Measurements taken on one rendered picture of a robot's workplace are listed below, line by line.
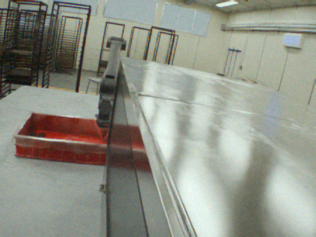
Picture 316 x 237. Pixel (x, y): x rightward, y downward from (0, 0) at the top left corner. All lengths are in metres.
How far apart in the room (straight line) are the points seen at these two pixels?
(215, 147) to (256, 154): 0.03
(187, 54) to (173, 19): 1.38
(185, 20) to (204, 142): 8.78
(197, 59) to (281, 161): 8.96
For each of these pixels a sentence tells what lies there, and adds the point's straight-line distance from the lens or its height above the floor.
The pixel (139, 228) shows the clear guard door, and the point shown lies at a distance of 0.17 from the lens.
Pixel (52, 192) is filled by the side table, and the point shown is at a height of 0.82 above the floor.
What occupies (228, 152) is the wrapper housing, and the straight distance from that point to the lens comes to 0.16.
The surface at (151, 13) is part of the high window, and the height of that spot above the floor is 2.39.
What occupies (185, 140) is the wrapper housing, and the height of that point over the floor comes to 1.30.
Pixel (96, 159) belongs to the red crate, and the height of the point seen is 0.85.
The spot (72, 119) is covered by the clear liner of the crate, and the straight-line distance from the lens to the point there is 1.29.
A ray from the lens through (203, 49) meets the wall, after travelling 9.15.
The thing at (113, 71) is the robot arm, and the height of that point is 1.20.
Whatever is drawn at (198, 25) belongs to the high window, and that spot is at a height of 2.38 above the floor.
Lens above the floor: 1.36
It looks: 17 degrees down
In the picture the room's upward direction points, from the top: 12 degrees clockwise
